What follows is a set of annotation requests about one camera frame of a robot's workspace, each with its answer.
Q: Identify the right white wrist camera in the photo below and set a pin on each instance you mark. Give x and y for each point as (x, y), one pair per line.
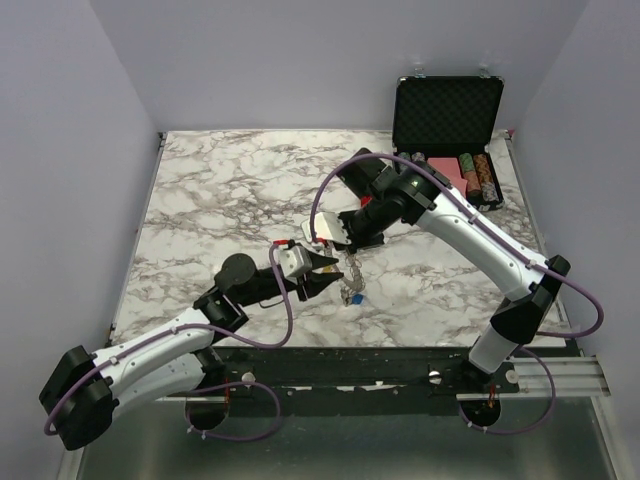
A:
(328, 227)

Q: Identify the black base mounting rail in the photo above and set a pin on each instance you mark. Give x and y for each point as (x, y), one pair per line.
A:
(326, 382)

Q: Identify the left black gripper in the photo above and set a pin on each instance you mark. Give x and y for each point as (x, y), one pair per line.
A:
(315, 282)

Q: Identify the black poker chip case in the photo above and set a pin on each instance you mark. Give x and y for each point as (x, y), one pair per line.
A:
(449, 116)

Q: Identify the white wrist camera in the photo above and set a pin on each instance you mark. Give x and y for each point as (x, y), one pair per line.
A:
(294, 261)
(328, 227)

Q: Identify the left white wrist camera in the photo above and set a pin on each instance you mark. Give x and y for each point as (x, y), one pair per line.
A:
(294, 261)

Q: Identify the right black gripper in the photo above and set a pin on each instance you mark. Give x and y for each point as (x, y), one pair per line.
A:
(357, 244)

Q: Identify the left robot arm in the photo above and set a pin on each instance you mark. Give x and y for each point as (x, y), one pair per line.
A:
(86, 391)

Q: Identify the pink playing cards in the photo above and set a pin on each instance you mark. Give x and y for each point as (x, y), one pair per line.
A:
(449, 167)

